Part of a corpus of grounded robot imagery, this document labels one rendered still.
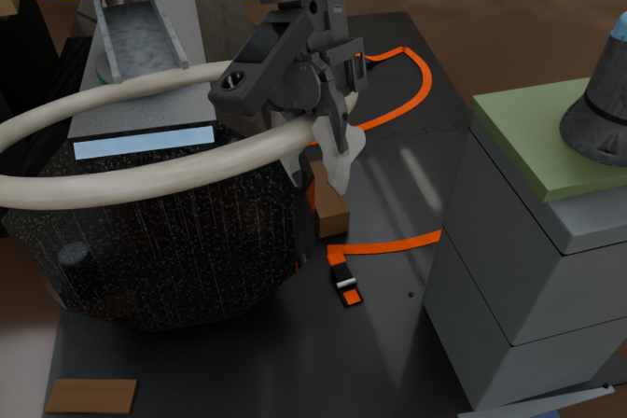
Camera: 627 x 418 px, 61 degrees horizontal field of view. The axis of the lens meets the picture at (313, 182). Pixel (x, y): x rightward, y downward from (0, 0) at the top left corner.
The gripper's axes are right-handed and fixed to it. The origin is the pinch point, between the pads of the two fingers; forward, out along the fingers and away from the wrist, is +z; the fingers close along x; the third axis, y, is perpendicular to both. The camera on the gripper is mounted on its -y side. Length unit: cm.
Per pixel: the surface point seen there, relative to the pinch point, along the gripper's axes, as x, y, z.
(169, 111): 72, 33, 8
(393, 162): 83, 144, 68
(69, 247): 92, 7, 36
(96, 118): 84, 21, 6
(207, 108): 66, 39, 9
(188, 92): 74, 41, 5
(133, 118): 77, 26, 7
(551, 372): -3, 82, 96
